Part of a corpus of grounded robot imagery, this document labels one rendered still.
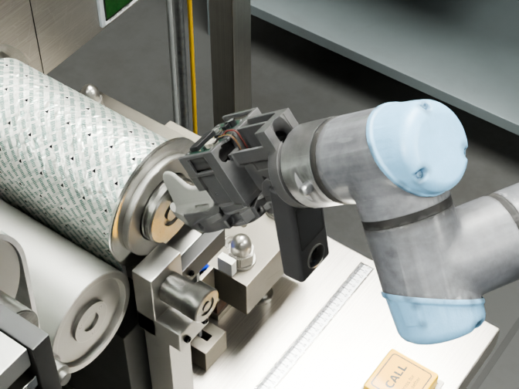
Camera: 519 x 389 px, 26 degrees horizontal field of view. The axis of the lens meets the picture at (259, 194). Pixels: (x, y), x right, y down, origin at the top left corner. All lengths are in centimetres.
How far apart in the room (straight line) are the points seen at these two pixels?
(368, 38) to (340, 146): 213
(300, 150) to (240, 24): 129
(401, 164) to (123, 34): 252
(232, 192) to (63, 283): 22
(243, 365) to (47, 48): 48
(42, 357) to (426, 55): 224
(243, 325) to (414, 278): 64
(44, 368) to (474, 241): 35
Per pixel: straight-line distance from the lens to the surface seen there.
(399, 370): 144
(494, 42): 306
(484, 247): 91
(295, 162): 93
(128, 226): 113
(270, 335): 149
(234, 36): 220
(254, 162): 100
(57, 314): 113
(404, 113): 86
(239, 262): 138
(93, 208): 115
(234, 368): 146
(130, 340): 127
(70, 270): 115
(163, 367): 131
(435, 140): 86
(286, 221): 100
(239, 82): 230
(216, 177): 101
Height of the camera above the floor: 212
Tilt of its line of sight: 48 degrees down
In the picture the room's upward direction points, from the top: straight up
